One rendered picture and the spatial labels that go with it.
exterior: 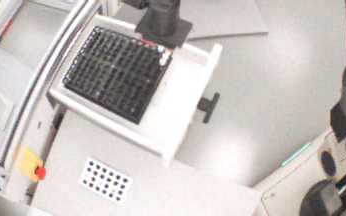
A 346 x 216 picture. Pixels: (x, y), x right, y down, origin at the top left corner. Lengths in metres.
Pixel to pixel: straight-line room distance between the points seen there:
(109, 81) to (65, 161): 0.25
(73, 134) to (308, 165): 0.99
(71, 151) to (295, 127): 1.22
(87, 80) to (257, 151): 1.09
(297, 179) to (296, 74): 0.69
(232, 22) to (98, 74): 1.22
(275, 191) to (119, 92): 0.83
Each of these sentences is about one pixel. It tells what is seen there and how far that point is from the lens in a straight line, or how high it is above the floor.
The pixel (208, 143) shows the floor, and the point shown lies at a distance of 1.89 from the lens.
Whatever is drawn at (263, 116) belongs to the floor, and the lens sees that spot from 1.97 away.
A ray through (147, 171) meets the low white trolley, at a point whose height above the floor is 0.76.
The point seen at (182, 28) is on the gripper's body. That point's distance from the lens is 0.86.
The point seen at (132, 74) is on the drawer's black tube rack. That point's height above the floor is 0.90.
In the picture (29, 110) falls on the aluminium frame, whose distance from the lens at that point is 0.92.
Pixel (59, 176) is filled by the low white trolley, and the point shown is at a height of 0.76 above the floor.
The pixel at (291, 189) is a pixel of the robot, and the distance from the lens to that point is 1.64.
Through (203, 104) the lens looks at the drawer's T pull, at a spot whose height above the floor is 0.91.
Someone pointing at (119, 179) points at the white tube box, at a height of 0.80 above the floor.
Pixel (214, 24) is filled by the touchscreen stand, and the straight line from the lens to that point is 2.09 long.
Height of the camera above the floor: 1.81
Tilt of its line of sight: 70 degrees down
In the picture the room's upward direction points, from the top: 6 degrees clockwise
